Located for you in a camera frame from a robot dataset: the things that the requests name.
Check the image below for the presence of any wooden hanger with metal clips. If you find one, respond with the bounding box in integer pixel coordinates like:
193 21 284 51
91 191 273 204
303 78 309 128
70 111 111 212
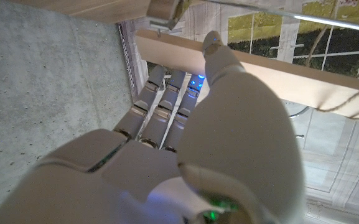
134 0 359 139

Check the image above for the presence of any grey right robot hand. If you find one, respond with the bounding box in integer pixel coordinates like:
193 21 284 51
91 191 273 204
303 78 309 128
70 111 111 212
0 30 306 224

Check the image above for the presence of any printed window backdrop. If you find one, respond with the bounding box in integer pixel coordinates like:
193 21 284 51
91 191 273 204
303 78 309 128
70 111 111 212
116 0 359 224

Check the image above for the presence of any jute twine spool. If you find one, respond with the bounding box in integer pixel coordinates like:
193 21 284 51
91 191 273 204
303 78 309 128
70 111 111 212
305 0 359 121

